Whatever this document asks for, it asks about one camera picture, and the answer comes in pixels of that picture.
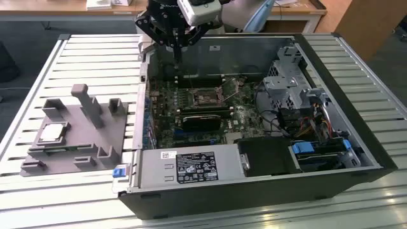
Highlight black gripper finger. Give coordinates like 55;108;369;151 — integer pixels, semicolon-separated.
177;22;216;70
133;14;179;70

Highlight silver CPU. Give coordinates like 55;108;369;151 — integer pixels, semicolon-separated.
40;124;69;143

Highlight CPU socket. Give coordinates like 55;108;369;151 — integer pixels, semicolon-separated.
187;87;225;108

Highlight plain white box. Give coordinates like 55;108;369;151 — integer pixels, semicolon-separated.
85;0;113;10

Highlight pale blue teach pendant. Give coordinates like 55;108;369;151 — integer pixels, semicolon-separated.
243;0;275;33

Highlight wooden desk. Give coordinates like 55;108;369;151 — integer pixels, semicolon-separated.
0;0;328;34

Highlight silver drive cage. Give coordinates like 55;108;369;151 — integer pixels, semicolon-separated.
261;46;328;110

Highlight green motherboard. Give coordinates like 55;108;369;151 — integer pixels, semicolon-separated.
144;76;271;150

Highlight black graphics card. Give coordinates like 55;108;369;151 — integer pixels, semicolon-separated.
179;114;221;133

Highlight silver finned heatsink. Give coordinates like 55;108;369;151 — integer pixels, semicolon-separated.
225;133;243;144

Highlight grey parts rack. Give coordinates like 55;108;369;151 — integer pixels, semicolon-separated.
19;83;129;177

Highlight black plastic shroud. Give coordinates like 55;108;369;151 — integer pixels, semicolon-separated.
236;137;303;177

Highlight wooden cabinet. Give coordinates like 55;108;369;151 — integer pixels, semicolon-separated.
333;0;407;62

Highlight green RAM stick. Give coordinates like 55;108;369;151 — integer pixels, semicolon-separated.
44;146;79;152

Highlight hard disk in blue carrier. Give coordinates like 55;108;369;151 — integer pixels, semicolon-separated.
291;139;352;172

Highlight silver power supply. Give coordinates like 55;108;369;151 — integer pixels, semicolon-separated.
139;147;245;189

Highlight black PC case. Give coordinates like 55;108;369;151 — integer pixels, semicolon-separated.
117;32;400;220

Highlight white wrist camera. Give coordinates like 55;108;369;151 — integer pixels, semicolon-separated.
176;0;220;26

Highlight thick black cable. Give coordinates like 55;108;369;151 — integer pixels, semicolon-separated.
260;109;292;138

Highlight red data cable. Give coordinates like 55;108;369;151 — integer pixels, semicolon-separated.
300;116;335;139

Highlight yellow power wires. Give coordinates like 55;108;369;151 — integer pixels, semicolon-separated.
293;101;329;139

